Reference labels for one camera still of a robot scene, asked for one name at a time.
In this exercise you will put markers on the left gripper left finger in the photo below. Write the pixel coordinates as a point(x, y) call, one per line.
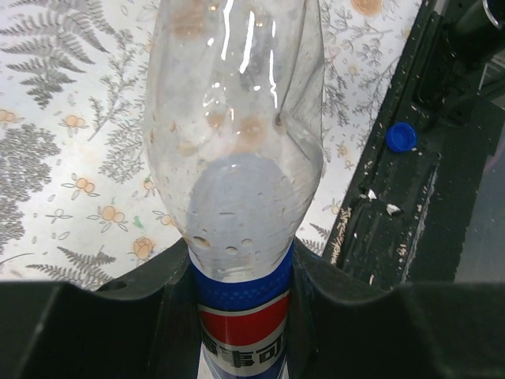
point(143, 324)

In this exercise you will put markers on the blue bottle cap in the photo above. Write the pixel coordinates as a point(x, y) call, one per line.
point(401, 137)

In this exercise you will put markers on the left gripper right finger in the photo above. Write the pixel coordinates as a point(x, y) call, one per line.
point(340, 327)

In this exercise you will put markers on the floral tablecloth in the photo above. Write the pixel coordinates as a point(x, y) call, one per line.
point(77, 201)

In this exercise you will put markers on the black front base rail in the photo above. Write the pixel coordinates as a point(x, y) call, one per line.
point(405, 215)

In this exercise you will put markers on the clear Pepsi bottle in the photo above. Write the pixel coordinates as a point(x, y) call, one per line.
point(233, 134)

